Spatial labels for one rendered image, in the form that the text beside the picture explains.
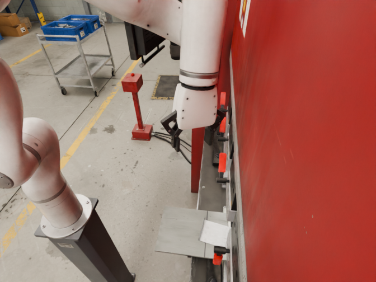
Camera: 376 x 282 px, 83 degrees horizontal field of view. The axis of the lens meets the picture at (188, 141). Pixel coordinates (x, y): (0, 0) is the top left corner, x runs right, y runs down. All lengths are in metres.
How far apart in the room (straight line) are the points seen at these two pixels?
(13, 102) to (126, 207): 1.68
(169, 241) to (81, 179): 1.80
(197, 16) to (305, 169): 0.32
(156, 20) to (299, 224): 0.45
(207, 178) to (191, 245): 0.44
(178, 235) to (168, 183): 1.41
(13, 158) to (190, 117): 0.45
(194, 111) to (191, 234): 0.54
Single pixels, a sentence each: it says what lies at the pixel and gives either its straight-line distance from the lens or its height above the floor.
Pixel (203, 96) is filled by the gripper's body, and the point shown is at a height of 1.56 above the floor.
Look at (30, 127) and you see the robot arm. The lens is 0.78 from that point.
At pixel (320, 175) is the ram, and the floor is 1.68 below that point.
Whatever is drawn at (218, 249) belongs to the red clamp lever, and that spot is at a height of 1.25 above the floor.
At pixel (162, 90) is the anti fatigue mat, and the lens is 3.76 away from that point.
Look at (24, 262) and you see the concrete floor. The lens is 2.29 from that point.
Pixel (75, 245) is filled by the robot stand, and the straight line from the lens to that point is 1.05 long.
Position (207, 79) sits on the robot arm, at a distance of 0.45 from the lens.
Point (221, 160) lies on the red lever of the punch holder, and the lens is 0.69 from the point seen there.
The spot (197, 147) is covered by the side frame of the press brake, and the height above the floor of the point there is 0.62.
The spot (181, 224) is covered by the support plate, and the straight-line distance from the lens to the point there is 0.90.
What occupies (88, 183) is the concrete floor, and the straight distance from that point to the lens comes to 2.48.
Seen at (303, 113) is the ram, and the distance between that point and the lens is 0.22.
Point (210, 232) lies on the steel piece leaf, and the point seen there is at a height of 1.00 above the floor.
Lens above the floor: 1.80
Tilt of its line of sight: 42 degrees down
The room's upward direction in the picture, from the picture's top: straight up
